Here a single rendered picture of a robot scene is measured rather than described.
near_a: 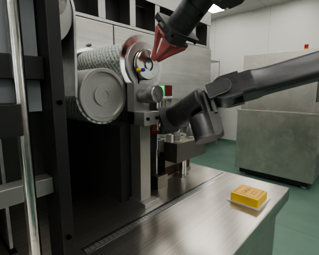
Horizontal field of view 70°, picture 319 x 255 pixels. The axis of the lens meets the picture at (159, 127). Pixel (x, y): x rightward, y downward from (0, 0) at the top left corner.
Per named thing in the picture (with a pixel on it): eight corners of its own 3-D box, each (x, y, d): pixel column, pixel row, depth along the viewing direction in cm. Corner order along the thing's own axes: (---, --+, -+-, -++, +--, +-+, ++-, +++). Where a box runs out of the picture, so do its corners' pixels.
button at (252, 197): (257, 209, 55) (257, 200, 55) (230, 200, 60) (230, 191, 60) (267, 199, 60) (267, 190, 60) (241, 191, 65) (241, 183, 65)
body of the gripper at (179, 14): (194, 47, 55) (216, 20, 50) (166, 38, 47) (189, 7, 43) (181, 29, 57) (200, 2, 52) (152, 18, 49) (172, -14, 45)
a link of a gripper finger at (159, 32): (171, 71, 59) (196, 42, 53) (152, 69, 53) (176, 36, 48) (159, 52, 61) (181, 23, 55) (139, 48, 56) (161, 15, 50)
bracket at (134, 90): (146, 210, 55) (145, 81, 50) (129, 202, 59) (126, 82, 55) (160, 203, 59) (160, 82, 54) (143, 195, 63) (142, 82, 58)
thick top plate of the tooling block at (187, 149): (176, 163, 68) (176, 143, 67) (101, 142, 95) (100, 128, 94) (205, 153, 79) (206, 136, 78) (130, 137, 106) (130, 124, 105)
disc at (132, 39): (118, 91, 54) (121, 26, 52) (117, 91, 54) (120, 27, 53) (160, 96, 65) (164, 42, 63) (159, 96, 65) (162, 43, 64)
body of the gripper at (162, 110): (185, 128, 66) (204, 117, 61) (161, 133, 58) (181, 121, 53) (176, 108, 67) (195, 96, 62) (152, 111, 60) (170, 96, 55)
